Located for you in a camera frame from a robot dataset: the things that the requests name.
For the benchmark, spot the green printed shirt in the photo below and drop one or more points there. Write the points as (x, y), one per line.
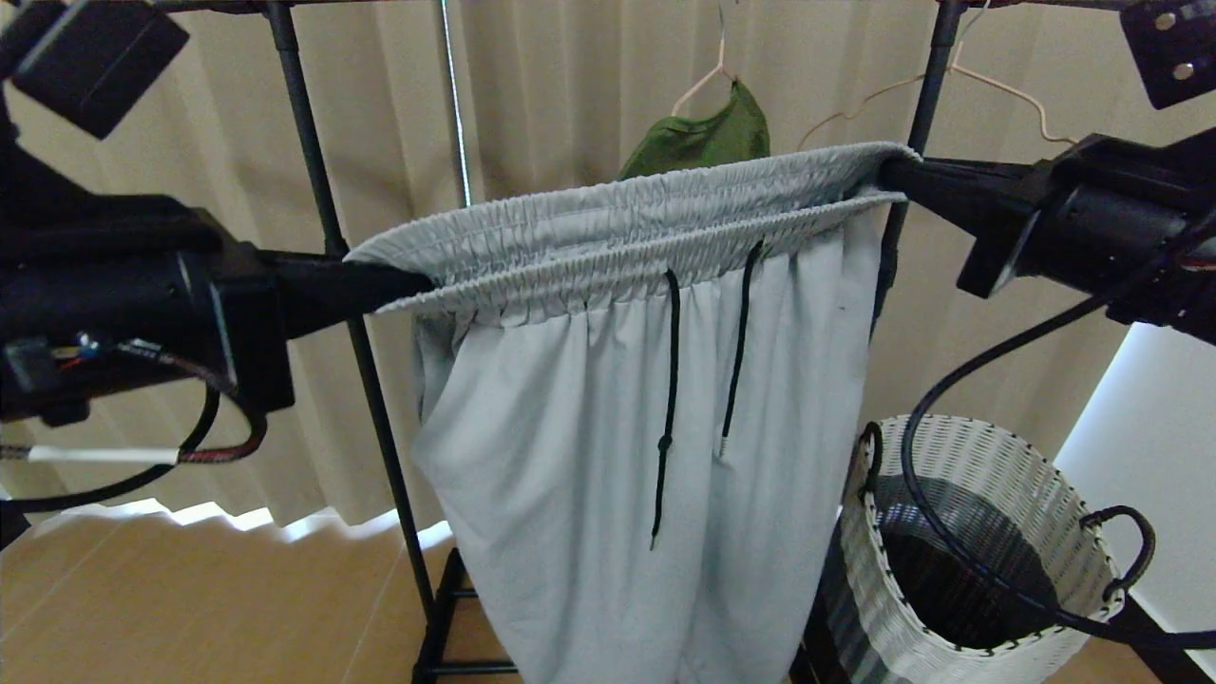
(703, 142)

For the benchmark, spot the black clothes rack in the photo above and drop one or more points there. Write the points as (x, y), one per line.
(304, 133)

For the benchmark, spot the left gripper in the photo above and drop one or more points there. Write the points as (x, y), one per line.
(237, 323)

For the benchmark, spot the white laundry basket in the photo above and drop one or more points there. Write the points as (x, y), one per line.
(988, 465)

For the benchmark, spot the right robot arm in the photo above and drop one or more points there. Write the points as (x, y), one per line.
(1192, 313)

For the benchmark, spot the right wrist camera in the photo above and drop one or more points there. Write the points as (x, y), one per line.
(1173, 47)

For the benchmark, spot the beige curtain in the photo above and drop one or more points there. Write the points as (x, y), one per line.
(570, 76)

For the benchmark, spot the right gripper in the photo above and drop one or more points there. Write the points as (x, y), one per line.
(1102, 218)

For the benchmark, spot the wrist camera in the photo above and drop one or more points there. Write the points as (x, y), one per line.
(95, 66)
(1173, 47)

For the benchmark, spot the pale grey shorts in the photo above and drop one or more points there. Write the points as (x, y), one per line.
(570, 427)

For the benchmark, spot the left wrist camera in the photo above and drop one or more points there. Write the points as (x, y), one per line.
(95, 66)

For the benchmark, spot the pink clothes hanger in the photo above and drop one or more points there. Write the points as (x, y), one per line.
(703, 84)
(997, 85)

